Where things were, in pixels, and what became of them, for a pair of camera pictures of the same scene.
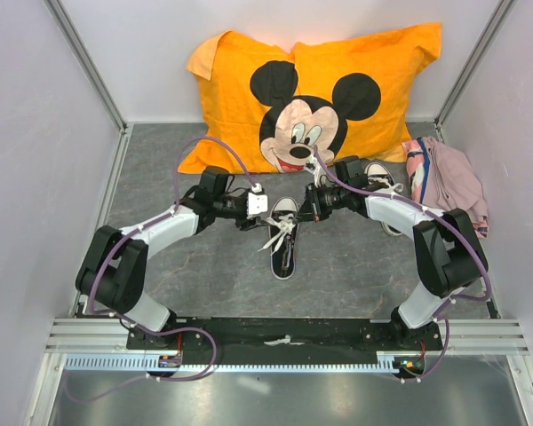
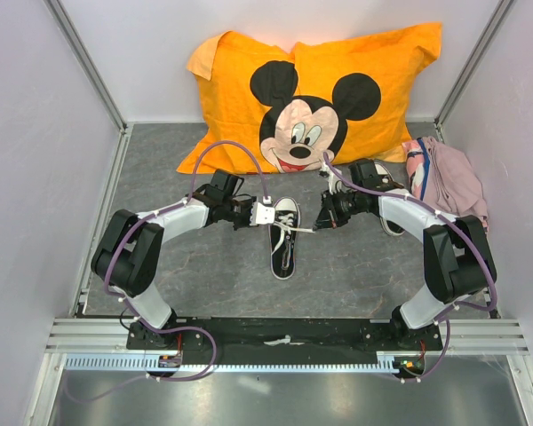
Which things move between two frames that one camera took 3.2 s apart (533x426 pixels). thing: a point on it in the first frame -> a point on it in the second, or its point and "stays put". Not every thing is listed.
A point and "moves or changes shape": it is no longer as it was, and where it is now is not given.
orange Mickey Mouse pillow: (346, 94) stays put
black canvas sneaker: (282, 232) stays put
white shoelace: (285, 223) moves or changes shape
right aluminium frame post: (492, 27) stays put
